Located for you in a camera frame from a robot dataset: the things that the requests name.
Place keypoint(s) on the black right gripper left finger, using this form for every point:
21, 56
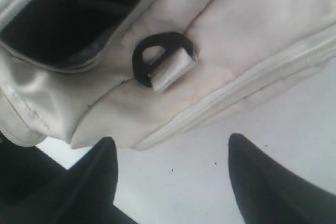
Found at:
84, 194

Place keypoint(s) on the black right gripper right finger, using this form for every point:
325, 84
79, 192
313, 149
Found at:
267, 192

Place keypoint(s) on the beige fabric duffel bag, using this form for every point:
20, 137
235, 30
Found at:
144, 71

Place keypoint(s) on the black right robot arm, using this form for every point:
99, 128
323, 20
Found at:
35, 189

